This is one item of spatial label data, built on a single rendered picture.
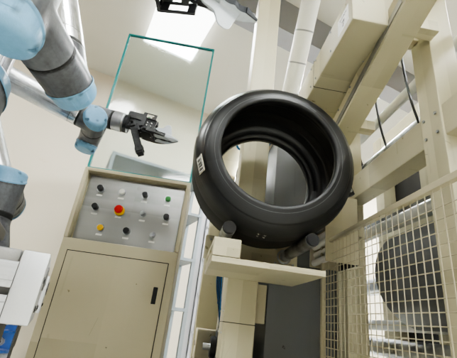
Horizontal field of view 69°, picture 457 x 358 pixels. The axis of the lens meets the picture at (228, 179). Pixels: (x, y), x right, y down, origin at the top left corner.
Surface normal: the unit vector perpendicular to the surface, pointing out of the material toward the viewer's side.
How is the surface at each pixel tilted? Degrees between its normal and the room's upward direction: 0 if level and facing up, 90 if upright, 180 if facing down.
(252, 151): 90
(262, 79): 90
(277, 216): 101
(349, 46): 180
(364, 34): 180
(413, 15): 162
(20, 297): 90
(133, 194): 90
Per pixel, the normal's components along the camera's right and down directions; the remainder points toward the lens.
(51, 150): 0.45, -0.30
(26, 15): 0.87, -0.05
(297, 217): 0.16, -0.21
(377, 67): -0.07, 0.75
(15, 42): -0.11, 0.91
